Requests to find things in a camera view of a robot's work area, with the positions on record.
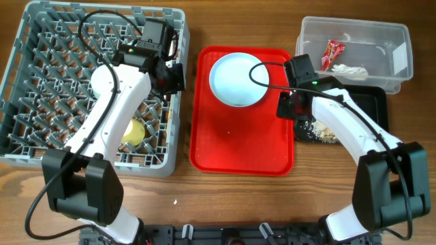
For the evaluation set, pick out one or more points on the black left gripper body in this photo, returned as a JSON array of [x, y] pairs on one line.
[[174, 80]]

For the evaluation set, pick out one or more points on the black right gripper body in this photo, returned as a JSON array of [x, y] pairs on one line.
[[286, 108]]

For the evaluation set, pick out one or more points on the light blue plate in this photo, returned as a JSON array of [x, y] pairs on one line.
[[230, 82]]

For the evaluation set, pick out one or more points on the yellow plastic cup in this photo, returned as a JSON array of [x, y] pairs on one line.
[[134, 133]]

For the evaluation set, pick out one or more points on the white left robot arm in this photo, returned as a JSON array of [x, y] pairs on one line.
[[81, 182]]

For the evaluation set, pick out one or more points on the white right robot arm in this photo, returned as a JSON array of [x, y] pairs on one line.
[[392, 180]]

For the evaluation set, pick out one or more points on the black food waste tray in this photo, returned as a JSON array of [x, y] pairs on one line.
[[372, 100]]

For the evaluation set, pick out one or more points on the clear plastic waste bin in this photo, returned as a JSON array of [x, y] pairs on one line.
[[368, 44]]

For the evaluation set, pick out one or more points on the grey dishwasher rack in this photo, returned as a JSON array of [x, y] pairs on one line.
[[46, 91]]

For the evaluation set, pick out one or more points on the pile of rice scraps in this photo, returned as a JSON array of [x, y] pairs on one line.
[[314, 131]]

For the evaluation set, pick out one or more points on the red candy wrapper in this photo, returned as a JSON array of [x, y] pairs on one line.
[[332, 51]]

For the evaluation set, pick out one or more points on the crumpled white tissue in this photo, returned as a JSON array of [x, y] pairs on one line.
[[351, 73]]

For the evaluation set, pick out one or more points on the red plastic tray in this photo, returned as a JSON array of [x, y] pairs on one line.
[[259, 142]]

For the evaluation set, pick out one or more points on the white label on bin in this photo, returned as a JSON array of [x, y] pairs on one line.
[[399, 57]]

